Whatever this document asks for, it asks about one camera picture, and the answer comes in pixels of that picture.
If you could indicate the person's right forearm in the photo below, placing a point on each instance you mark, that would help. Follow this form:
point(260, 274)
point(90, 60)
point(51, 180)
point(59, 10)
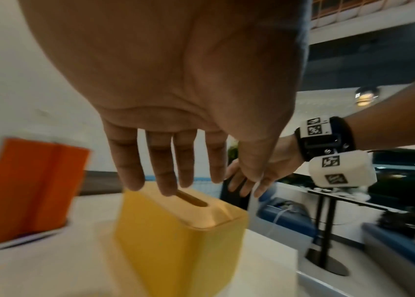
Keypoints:
point(394, 116)

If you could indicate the orange box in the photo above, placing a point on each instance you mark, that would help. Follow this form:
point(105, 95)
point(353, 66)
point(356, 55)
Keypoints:
point(27, 191)

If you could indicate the black pedestal table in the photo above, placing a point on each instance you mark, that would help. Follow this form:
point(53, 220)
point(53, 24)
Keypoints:
point(330, 232)

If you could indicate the dark parked car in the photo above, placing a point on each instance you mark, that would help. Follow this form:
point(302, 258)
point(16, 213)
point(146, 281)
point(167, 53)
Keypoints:
point(405, 162)

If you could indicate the yellow box with slot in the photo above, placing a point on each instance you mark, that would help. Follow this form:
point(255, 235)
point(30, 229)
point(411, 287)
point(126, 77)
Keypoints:
point(178, 240)

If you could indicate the blue upholstered bench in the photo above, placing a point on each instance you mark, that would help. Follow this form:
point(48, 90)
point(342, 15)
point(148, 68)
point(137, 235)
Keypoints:
point(402, 249)
point(284, 217)

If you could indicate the person's right hand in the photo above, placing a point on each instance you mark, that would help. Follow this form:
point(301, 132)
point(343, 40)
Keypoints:
point(288, 156)

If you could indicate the person's left hand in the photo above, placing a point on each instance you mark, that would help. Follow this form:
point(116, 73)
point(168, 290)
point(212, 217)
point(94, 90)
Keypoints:
point(178, 63)

